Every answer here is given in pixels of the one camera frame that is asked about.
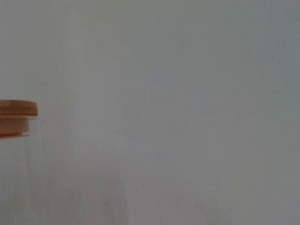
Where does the round wooden jar lid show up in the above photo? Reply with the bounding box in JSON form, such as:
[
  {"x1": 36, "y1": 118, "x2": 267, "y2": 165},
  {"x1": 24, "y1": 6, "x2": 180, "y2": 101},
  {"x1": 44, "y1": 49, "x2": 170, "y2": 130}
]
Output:
[{"x1": 0, "y1": 99, "x2": 38, "y2": 139}]

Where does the clear glass water dispenser jar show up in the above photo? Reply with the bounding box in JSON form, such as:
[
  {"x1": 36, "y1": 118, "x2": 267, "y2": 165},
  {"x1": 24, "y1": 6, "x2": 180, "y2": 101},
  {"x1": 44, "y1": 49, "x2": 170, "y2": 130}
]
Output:
[{"x1": 0, "y1": 117, "x2": 45, "y2": 225}]

